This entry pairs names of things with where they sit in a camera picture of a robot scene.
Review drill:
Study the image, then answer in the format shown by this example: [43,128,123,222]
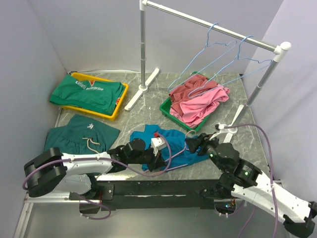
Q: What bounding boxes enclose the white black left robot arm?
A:
[22,138,172,199]

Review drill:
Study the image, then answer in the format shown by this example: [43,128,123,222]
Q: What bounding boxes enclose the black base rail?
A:
[82,179,243,216]

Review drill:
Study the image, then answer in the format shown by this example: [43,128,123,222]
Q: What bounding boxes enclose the maroon t shirt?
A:
[169,74,218,116]

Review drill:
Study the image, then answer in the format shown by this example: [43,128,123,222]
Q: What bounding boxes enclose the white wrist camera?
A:
[151,132,166,152]
[209,123,232,143]

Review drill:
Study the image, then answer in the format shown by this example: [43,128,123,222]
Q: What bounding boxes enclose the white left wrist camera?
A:
[151,132,166,152]

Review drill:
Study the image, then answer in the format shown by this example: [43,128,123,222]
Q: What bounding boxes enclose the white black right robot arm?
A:
[185,133,317,238]

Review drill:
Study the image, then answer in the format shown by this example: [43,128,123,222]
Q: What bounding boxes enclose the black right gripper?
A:
[183,132,226,172]

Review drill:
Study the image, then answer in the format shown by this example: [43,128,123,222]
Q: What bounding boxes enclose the teal blue t shirt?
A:
[130,124,208,167]

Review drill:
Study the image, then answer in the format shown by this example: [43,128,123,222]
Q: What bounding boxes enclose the blue wire hanger middle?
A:
[167,22,238,92]

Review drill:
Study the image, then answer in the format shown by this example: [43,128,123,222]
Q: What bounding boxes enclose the green printed t shirt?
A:
[50,74,125,116]

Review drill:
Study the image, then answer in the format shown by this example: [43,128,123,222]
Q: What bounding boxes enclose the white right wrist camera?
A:
[209,123,232,143]

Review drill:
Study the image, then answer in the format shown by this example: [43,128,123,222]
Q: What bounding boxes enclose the dark green shorts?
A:
[44,115,120,155]

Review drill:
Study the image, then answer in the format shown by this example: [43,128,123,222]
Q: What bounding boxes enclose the silver white clothes rack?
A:
[123,0,292,144]

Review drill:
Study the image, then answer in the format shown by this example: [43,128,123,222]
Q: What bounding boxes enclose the pink t shirt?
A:
[169,86,230,128]

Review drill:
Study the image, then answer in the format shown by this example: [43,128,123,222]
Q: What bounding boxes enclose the blue wire hanger right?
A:
[188,35,272,99]

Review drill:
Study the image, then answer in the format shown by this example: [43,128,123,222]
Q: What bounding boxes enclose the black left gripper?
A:
[128,145,167,172]

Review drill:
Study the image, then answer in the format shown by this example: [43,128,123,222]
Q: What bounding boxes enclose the pink wire hanger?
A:
[162,129,197,172]

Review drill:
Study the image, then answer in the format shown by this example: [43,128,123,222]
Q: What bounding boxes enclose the yellow plastic tray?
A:
[50,72,129,121]

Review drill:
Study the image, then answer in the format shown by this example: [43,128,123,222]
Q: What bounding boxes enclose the blue wire hanger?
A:
[188,35,272,99]
[167,22,238,92]

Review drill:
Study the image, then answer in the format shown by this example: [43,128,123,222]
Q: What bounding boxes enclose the green plastic tray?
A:
[159,72,210,130]

